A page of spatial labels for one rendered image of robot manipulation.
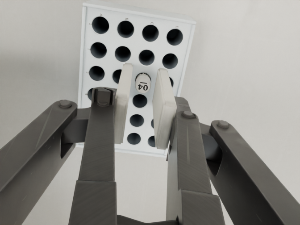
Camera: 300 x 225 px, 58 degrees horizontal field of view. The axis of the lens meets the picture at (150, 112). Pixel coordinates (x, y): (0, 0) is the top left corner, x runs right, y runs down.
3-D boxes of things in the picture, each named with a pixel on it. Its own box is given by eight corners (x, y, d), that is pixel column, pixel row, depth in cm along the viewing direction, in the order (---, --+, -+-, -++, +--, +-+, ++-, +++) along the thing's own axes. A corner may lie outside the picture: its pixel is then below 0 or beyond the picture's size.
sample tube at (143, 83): (137, 61, 25) (136, 77, 21) (151, 63, 25) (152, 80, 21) (135, 74, 25) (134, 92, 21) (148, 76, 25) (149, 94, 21)
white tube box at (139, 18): (91, -2, 23) (82, 2, 19) (189, 15, 23) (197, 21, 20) (83, 127, 28) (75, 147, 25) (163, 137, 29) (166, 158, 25)
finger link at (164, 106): (164, 104, 15) (177, 106, 15) (158, 67, 21) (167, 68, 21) (155, 149, 16) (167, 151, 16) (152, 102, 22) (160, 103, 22)
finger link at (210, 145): (177, 132, 14) (234, 140, 14) (168, 94, 18) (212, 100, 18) (171, 157, 14) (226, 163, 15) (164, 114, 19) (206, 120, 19)
